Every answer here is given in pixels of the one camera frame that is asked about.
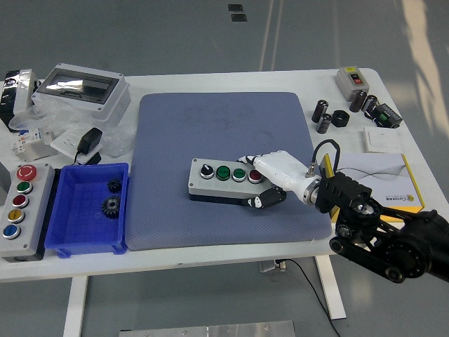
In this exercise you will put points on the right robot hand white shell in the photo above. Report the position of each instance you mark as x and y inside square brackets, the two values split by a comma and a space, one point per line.
[284, 168]

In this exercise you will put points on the grey four-button control box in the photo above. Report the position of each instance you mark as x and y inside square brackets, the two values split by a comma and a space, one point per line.
[210, 189]

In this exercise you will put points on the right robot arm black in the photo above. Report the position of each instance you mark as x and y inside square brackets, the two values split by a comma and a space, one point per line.
[414, 245]

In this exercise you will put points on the grey five-button control box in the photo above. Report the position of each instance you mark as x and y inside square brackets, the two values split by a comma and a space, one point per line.
[35, 224]

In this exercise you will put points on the black hex nut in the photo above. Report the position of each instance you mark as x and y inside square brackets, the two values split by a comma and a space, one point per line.
[340, 118]

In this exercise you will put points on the white and yellow cardboard box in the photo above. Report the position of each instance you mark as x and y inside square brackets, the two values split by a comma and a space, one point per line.
[386, 168]

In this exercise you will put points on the blue-grey mat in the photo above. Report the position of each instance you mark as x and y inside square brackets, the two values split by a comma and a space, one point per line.
[175, 133]

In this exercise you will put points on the black module with green terminal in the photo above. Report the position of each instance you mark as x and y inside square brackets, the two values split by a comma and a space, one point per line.
[387, 117]

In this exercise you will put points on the white table leg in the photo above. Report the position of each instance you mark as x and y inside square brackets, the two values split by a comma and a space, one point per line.
[331, 291]
[74, 309]

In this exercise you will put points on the black floor plate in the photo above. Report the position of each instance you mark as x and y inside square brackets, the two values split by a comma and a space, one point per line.
[235, 7]
[238, 18]

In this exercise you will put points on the clear plastic bag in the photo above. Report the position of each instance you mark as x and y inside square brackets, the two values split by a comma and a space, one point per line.
[117, 140]

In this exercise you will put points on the small black bevel gear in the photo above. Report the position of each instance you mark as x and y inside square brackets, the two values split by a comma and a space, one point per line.
[114, 185]

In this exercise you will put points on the large black bevel gear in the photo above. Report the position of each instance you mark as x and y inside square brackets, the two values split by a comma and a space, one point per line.
[111, 208]

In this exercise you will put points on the grey metal plate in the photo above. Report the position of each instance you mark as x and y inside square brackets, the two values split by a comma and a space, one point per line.
[210, 330]

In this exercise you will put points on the black power adapter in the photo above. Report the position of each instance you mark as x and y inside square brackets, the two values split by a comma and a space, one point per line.
[88, 140]

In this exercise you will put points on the blue plastic bin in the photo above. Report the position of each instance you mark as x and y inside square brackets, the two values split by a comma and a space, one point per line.
[80, 228]

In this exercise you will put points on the silver metal sheet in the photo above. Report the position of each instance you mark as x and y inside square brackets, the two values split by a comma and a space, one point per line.
[40, 152]

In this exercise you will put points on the white circuit breaker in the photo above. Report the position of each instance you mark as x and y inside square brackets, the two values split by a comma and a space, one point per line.
[24, 138]

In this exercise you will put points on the grey bracket under table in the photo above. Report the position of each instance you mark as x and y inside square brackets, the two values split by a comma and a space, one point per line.
[268, 267]

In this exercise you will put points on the white wall switch plate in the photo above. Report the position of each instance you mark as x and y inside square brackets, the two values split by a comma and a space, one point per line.
[382, 139]

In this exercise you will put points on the grey switch box red button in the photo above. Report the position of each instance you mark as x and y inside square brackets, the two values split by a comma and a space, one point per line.
[345, 86]

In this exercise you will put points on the grey enclosure with clear lid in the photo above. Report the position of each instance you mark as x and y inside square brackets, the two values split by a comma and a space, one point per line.
[105, 105]

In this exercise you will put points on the white wall socket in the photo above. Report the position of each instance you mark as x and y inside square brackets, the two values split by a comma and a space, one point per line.
[65, 142]

